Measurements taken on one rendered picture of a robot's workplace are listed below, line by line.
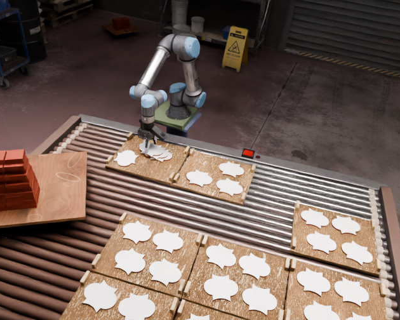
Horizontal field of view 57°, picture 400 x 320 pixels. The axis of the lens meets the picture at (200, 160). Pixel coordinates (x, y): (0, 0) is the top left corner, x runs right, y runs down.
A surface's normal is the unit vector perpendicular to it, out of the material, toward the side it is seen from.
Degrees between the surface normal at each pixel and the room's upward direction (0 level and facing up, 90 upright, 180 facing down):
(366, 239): 0
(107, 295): 0
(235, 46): 75
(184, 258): 0
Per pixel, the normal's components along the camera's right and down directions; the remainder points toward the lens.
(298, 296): 0.08, -0.79
